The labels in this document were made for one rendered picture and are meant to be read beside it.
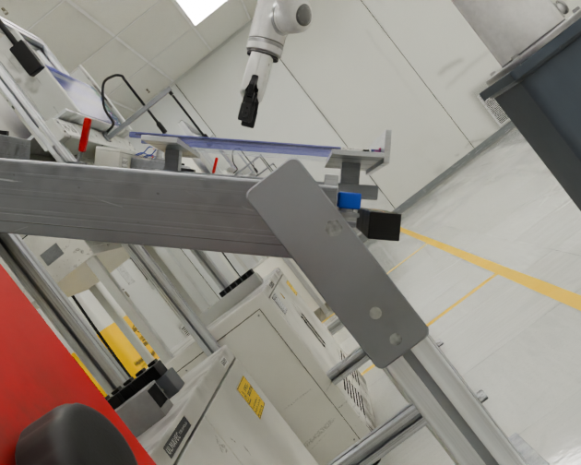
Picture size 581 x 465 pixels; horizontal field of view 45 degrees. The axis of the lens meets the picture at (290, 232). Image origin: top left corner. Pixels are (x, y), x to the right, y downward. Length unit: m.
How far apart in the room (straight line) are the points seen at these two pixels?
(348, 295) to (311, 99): 8.24
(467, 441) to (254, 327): 1.54
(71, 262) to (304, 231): 1.67
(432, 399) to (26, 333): 0.36
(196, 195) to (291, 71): 8.24
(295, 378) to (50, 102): 1.12
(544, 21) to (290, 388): 1.29
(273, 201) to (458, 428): 0.23
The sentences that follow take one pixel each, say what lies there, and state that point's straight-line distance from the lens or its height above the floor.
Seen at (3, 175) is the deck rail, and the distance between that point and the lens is 0.63.
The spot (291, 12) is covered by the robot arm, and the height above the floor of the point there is 1.08.
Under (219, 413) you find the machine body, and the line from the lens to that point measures 1.03.
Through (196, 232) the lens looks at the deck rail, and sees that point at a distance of 0.58.
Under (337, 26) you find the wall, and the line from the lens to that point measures 8.91.
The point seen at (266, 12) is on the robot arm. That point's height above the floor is 1.13.
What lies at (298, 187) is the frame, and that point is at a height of 0.74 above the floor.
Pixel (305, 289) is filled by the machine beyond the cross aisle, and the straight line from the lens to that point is 5.62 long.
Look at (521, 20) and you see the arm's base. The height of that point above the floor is 0.75.
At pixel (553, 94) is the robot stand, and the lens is 1.17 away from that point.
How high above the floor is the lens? 0.72
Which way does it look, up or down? level
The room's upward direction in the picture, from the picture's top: 38 degrees counter-clockwise
